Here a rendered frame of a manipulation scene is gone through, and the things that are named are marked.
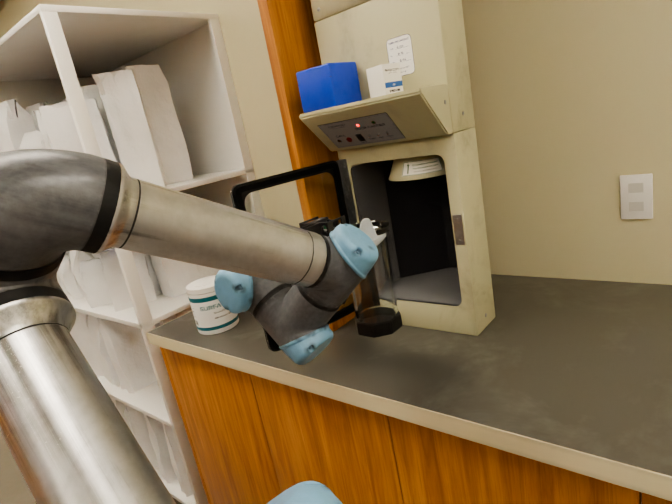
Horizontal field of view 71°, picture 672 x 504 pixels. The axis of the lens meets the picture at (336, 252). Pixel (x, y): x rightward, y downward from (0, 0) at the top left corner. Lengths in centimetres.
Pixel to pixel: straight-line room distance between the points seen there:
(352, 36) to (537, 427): 88
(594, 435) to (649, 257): 69
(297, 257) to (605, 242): 103
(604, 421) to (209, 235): 69
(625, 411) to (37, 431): 82
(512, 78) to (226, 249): 108
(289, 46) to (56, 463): 101
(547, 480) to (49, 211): 83
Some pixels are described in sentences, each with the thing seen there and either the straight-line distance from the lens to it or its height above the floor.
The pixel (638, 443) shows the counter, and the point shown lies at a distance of 88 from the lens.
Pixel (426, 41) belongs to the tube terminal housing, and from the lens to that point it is 107.
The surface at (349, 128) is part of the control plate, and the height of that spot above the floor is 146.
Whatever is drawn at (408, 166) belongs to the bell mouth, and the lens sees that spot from 114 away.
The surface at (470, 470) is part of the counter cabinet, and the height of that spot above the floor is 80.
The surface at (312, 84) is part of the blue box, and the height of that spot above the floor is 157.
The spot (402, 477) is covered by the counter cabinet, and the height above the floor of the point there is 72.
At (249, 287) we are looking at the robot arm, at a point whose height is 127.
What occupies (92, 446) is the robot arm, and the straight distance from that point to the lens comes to 47.
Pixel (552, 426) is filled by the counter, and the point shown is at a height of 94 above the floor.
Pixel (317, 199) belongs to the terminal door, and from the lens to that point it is 116.
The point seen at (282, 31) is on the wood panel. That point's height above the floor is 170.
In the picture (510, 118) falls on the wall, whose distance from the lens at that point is 146.
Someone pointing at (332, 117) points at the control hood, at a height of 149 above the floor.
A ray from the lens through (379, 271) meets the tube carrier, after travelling 96.
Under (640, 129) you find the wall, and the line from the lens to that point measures 139.
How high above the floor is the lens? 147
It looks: 15 degrees down
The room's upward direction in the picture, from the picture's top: 11 degrees counter-clockwise
